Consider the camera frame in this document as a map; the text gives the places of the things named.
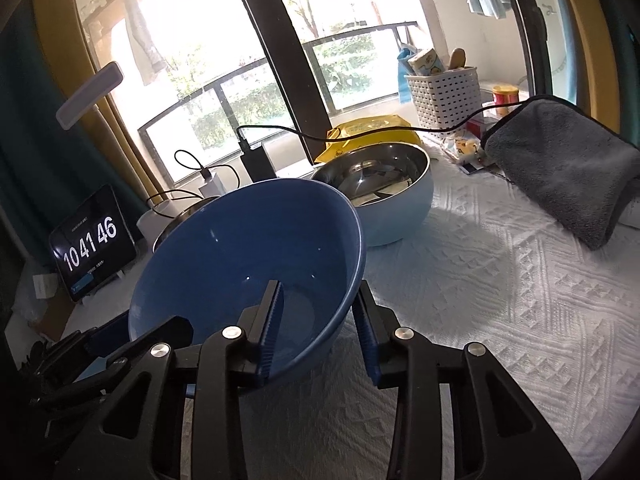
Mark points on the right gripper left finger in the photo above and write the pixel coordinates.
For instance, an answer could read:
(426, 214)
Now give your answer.
(260, 325)

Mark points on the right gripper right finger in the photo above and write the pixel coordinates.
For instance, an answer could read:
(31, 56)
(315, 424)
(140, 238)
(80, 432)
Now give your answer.
(380, 334)

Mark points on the large blue bowl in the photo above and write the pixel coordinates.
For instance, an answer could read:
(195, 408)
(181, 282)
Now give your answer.
(299, 232)

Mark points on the pink steel bowl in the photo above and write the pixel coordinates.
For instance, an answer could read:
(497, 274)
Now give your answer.
(180, 218)

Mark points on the light blue steel bowl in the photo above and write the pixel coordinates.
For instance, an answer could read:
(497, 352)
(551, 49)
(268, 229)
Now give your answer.
(389, 184)

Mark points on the cardboard box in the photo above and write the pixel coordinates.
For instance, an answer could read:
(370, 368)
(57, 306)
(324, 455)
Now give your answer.
(53, 322)

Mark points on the small white box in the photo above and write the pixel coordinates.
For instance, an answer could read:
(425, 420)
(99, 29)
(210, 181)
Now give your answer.
(45, 285)

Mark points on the white charger plug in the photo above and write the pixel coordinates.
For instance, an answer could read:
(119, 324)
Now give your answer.
(212, 186)

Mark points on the white desk lamp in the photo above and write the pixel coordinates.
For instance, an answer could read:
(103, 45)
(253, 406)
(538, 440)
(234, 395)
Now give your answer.
(84, 104)

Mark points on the tablet showing clock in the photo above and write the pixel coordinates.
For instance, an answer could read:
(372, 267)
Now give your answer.
(92, 245)

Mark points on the black power adapter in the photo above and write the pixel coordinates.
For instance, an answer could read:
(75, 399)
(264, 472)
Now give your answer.
(256, 162)

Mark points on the yellow snack bag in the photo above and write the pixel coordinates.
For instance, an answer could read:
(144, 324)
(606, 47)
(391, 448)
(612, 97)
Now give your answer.
(365, 131)

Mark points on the teal left curtain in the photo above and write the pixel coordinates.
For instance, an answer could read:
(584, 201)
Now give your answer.
(46, 172)

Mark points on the white plastic basket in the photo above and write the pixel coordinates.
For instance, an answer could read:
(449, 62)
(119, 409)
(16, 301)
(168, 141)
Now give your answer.
(446, 100)

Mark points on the yellow left curtain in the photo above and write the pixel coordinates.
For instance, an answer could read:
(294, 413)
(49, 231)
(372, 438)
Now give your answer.
(66, 52)

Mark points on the yellow curtain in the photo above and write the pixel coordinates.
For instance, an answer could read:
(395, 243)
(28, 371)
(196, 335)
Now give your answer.
(602, 81)
(66, 52)

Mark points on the grey folded towel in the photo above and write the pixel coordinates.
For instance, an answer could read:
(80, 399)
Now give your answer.
(579, 171)

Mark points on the red yellow can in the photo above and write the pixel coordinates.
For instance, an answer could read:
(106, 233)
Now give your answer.
(504, 96)

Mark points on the yellow right curtain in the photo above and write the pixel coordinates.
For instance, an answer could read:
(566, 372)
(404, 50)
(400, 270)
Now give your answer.
(602, 81)

